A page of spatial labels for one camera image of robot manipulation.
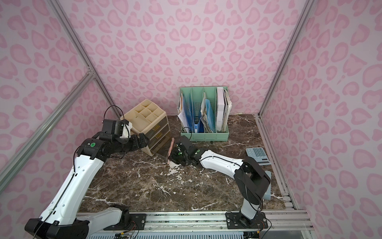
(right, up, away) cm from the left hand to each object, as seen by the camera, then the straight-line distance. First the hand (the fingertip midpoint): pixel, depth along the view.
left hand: (142, 140), depth 73 cm
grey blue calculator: (+67, -11, +23) cm, 71 cm away
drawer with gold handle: (+2, -5, +28) cm, 29 cm away
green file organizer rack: (+26, +28, +31) cm, 49 cm away
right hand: (+10, -11, +8) cm, 16 cm away
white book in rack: (+41, +17, +22) cm, 50 cm away
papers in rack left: (+16, +18, +18) cm, 30 cm away
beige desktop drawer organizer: (+1, +10, +12) cm, 16 cm away
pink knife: (+10, -5, +31) cm, 33 cm away
